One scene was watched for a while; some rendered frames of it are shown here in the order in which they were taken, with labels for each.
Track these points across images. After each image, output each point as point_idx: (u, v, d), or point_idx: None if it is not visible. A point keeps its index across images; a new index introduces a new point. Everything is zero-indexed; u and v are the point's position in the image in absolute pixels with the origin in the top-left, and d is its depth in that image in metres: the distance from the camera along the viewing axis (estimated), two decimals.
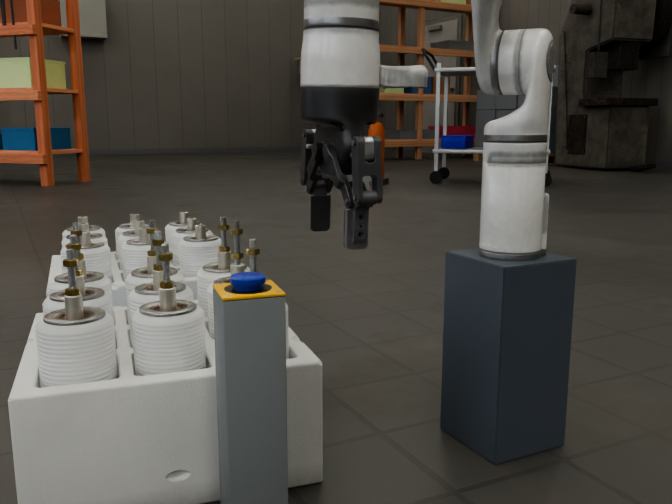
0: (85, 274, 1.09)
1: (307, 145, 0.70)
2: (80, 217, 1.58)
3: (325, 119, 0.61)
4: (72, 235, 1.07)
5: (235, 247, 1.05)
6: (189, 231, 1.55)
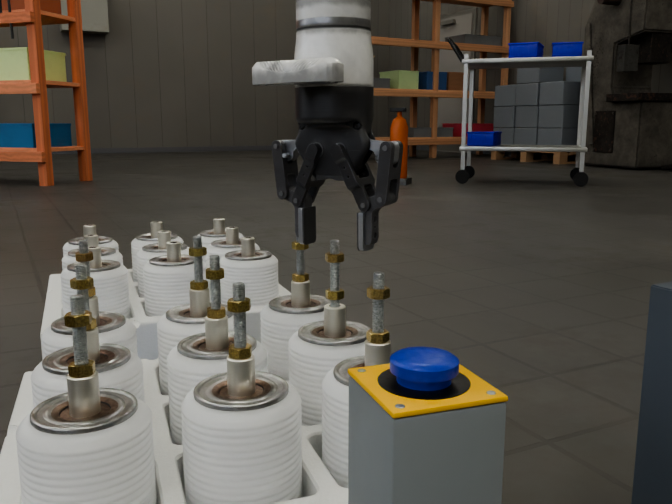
0: (97, 319, 0.72)
1: None
2: (86, 226, 1.21)
3: None
4: (78, 260, 0.70)
5: (333, 281, 0.68)
6: (230, 244, 1.18)
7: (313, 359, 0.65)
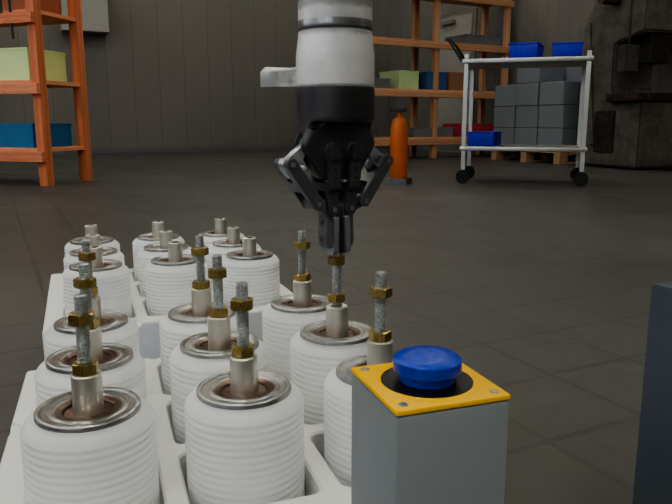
0: (99, 318, 0.72)
1: (304, 165, 0.62)
2: (88, 226, 1.21)
3: (374, 118, 0.65)
4: (81, 260, 0.70)
5: (332, 285, 0.68)
6: (231, 244, 1.18)
7: None
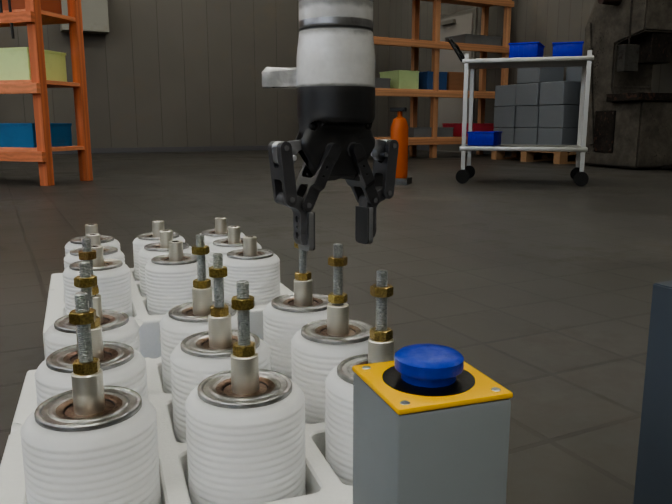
0: (100, 317, 0.72)
1: (296, 156, 0.62)
2: (88, 225, 1.21)
3: (374, 118, 0.64)
4: (82, 259, 0.70)
5: (333, 286, 0.68)
6: (232, 244, 1.18)
7: (293, 342, 0.70)
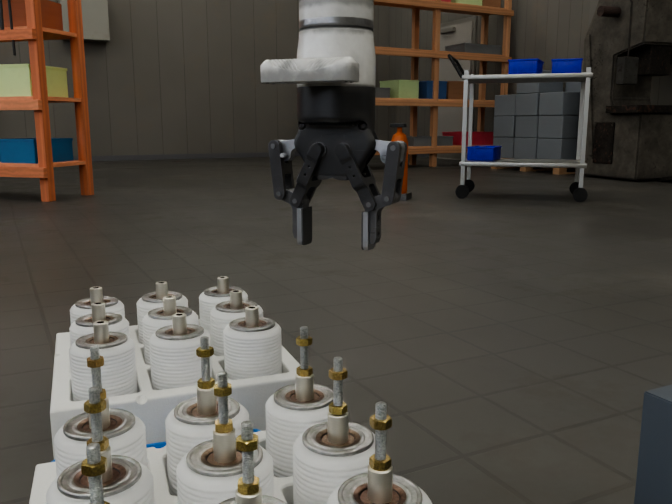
0: (108, 421, 0.74)
1: None
2: (93, 289, 1.24)
3: None
4: (90, 367, 0.72)
5: (340, 395, 0.71)
6: (234, 309, 1.20)
7: None
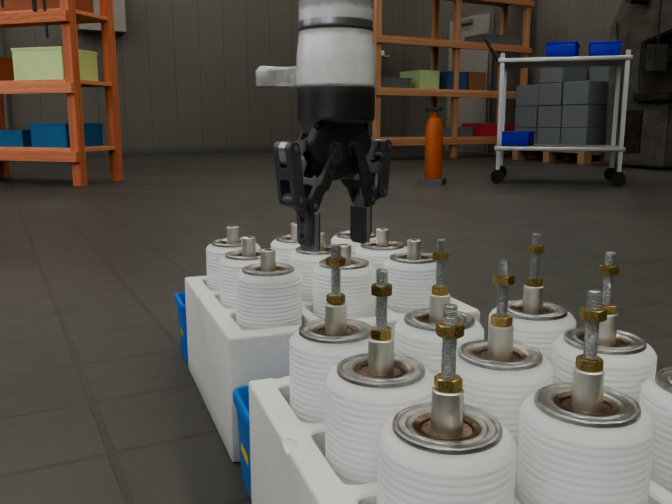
0: (346, 326, 0.69)
1: (304, 156, 0.61)
2: (231, 228, 1.18)
3: (374, 118, 0.65)
4: (344, 264, 0.68)
5: (603, 295, 0.65)
6: (383, 247, 1.14)
7: None
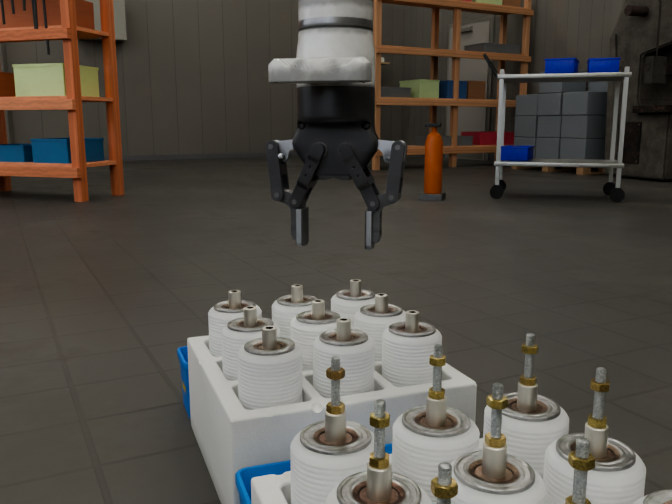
0: (345, 433, 0.71)
1: (390, 154, 0.66)
2: (233, 293, 1.20)
3: None
4: (336, 373, 0.71)
5: (594, 408, 0.68)
6: (382, 313, 1.17)
7: None
